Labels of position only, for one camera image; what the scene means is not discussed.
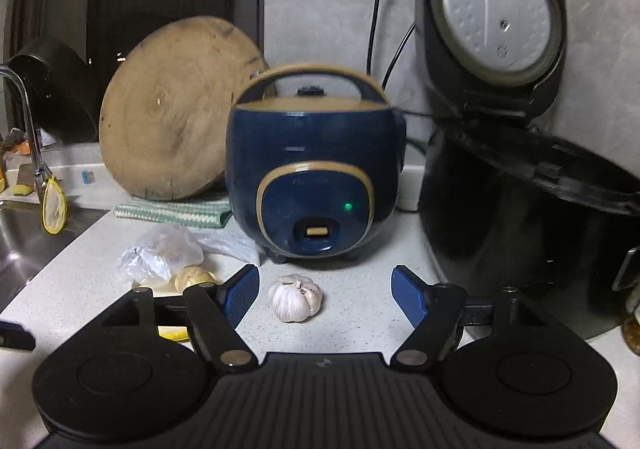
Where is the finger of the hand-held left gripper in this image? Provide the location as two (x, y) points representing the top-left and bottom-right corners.
(0, 321), (37, 350)

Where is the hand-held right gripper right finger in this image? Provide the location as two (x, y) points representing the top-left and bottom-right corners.
(390, 265), (546, 369)

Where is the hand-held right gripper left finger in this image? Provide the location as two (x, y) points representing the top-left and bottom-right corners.
(102, 265), (261, 370)

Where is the ginger root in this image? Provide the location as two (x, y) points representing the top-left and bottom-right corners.
(174, 267), (219, 294)

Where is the garlic bulb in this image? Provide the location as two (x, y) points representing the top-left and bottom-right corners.
(267, 275), (325, 324)

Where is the stainless steel sink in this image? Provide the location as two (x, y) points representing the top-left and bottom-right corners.
(0, 199), (108, 312)

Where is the clear plastic bag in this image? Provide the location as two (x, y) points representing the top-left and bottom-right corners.
(119, 224), (261, 287)

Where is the green striped cloth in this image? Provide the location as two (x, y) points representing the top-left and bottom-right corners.
(114, 193), (232, 230)

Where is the black rice cooker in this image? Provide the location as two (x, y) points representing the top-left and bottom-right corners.
(414, 0), (640, 341)

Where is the yellow-rimmed mesh strainer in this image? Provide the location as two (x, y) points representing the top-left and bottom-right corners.
(41, 174), (68, 235)

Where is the blue rice cooker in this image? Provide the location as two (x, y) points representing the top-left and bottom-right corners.
(225, 63), (407, 264)

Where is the round wooden cutting board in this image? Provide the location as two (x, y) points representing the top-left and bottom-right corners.
(98, 16), (276, 202)

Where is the chrome faucet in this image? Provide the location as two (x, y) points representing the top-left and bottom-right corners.
(0, 65), (51, 202)

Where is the black pan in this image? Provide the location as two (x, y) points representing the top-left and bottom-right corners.
(7, 38), (99, 144)

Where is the black power cable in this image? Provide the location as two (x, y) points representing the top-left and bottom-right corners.
(382, 21), (418, 84)
(366, 0), (408, 76)

